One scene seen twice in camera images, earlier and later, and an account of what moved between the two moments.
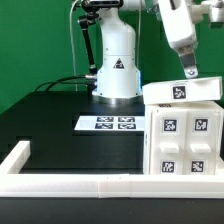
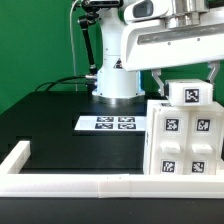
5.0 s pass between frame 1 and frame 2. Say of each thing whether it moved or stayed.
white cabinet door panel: stayed
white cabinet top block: moved
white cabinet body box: stayed
